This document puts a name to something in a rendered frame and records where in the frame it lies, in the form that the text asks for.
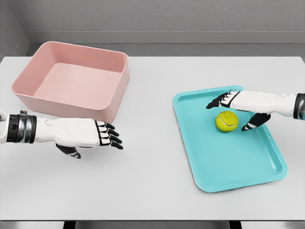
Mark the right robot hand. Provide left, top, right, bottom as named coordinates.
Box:
left=205, top=90, right=273, bottom=132

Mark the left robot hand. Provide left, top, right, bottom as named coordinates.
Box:
left=55, top=118, right=124, bottom=159

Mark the yellow-green tennis ball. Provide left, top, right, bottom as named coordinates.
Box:
left=215, top=110, right=239, bottom=132

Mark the blue plastic tray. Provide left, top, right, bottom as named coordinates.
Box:
left=172, top=85, right=288, bottom=193

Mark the pink plastic basket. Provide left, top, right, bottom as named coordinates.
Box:
left=11, top=41, right=131, bottom=123

